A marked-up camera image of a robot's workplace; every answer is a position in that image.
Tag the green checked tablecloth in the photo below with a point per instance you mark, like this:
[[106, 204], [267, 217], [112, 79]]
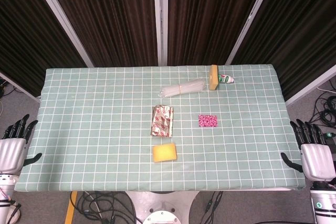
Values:
[[92, 129]]

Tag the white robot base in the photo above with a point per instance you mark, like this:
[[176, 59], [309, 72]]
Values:
[[162, 205]]

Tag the pink patterned small packet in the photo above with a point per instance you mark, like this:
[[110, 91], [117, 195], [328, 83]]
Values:
[[208, 121]]

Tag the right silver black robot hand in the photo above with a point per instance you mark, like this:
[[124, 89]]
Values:
[[317, 161]]

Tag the yellow floor tape strip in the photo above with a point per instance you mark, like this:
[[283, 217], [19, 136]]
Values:
[[71, 208]]

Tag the grey partition post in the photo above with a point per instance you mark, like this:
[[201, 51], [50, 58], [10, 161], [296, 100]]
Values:
[[249, 24], [160, 19], [63, 24]]

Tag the dark fabric partition panel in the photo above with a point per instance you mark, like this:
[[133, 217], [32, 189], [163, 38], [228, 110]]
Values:
[[302, 30], [110, 16], [26, 24], [210, 16]]

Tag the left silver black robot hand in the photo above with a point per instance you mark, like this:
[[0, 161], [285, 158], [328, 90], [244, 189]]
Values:
[[11, 155]]

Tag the silver red foil snack packet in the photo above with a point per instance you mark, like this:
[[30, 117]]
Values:
[[162, 121]]

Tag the flat yellow sponge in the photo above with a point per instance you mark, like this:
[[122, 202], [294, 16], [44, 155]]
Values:
[[165, 153]]

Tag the small white green-label bottle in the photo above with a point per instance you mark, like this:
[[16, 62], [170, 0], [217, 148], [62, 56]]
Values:
[[226, 79]]

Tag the wooden block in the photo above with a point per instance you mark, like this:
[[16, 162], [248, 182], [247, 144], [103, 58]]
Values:
[[213, 78]]

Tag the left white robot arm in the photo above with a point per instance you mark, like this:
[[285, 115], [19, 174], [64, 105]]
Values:
[[6, 183]]

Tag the bundle of clear straws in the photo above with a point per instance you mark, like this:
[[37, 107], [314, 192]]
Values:
[[182, 88]]

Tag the black pedal box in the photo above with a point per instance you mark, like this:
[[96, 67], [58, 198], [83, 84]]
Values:
[[329, 135]]

